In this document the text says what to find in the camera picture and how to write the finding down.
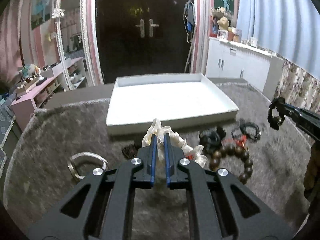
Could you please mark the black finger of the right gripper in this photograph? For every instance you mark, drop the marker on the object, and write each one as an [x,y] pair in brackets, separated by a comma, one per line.
[304,119]

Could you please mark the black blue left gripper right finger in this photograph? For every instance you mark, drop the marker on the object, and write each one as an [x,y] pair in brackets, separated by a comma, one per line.
[220,206]

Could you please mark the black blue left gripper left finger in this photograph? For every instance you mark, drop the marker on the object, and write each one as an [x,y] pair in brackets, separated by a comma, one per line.
[101,205]

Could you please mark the silver bangle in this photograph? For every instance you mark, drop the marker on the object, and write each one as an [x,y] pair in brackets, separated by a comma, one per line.
[84,158]

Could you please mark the cream flower scrunchie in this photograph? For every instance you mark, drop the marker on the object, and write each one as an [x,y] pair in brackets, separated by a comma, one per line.
[191,153]

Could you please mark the red cord charm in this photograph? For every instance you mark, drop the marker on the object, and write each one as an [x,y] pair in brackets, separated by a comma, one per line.
[238,141]

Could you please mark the grey shaggy rug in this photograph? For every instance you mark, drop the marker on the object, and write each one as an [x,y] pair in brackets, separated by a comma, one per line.
[281,169]

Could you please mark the white cabinet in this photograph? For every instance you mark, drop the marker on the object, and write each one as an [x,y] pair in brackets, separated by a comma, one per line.
[233,60]

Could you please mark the blue curtain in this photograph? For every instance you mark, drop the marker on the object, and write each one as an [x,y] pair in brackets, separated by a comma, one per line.
[287,27]

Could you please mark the white shallow tray box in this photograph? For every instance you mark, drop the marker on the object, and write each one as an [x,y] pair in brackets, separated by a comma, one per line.
[176,100]

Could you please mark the pink shelf unit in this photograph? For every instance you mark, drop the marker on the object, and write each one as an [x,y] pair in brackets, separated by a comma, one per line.
[36,98]

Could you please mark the dark double door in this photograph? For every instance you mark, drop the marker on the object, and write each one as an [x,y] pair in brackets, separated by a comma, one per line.
[137,37]

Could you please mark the white framed standing mirror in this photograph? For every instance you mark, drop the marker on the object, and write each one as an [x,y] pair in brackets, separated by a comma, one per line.
[77,42]

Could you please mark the pink curtain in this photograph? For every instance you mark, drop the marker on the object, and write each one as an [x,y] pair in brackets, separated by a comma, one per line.
[10,41]

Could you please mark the wall painting left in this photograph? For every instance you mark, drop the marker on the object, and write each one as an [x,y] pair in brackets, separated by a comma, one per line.
[40,12]

